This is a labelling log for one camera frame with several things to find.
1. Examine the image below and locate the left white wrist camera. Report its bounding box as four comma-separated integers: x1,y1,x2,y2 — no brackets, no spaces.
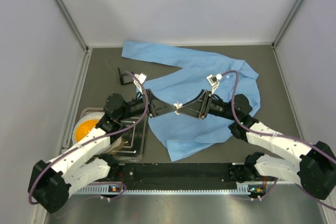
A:
133,73,147,93

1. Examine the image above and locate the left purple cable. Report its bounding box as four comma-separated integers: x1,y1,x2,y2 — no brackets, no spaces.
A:
28,70,149,205

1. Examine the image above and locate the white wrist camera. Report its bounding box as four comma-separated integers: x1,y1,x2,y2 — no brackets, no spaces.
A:
133,73,147,93
206,73,223,94

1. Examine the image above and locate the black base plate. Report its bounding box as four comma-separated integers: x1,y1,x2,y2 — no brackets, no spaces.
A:
106,162,266,190

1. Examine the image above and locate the grey slotted cable duct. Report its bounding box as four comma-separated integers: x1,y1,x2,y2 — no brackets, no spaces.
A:
75,184,266,196

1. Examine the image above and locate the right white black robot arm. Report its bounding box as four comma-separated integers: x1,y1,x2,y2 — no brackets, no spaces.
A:
176,90,335,200

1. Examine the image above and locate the silver crystal brooch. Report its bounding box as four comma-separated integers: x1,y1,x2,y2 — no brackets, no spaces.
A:
173,102,183,115

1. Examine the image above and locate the light blue button shirt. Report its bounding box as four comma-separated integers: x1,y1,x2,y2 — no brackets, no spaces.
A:
122,41,261,162

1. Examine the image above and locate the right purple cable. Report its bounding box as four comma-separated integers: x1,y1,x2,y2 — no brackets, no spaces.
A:
217,70,336,211

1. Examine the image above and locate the small black frame stand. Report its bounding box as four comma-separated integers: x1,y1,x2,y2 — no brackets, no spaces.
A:
118,68,133,86

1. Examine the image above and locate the purple cable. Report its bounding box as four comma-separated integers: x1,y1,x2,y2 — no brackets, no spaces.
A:
28,70,149,205
217,70,336,211

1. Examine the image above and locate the orange ball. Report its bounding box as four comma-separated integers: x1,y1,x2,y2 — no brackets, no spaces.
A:
75,119,98,142

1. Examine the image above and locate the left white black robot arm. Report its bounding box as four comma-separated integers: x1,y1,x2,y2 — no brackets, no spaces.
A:
28,89,180,213

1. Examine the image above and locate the steel tray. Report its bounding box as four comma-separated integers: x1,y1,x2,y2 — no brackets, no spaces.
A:
80,107,148,162

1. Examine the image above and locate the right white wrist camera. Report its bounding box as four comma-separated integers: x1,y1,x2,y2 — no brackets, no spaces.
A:
206,73,223,94

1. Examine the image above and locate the white bowl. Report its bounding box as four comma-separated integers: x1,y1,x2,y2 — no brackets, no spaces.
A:
72,112,123,155

